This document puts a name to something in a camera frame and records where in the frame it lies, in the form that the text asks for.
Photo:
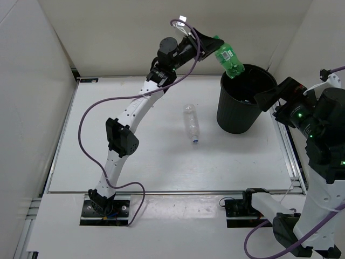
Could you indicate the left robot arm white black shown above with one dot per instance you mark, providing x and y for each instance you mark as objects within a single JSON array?
[{"x": 120, "y": 131}]

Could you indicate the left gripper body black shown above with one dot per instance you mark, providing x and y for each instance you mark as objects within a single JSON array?
[{"x": 188, "y": 49}]

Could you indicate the clear bottle blue cap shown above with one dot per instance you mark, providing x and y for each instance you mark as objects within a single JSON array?
[{"x": 191, "y": 123}]

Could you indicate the short bottle blue label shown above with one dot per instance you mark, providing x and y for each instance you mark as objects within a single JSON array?
[{"x": 246, "y": 102}]

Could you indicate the black table label sticker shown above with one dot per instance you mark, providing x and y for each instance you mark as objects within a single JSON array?
[{"x": 89, "y": 80}]

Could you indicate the aluminium table edge rail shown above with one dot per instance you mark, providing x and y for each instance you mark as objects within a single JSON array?
[{"x": 296, "y": 190}]

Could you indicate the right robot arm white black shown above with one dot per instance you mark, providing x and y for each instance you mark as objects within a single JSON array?
[{"x": 318, "y": 113}]

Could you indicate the green plastic bottle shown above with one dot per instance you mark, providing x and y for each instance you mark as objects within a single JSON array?
[{"x": 229, "y": 61}]

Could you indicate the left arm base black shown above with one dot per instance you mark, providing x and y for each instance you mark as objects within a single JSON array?
[{"x": 115, "y": 215}]

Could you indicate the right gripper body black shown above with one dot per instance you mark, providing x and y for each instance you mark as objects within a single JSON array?
[{"x": 296, "y": 110}]

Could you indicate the black plastic trash bin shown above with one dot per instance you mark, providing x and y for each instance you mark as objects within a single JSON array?
[{"x": 232, "y": 115}]

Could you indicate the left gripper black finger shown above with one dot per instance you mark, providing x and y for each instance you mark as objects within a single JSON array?
[
  {"x": 209, "y": 44},
  {"x": 204, "y": 55}
]

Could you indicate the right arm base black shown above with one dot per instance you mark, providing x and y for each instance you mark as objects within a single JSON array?
[{"x": 238, "y": 215}]

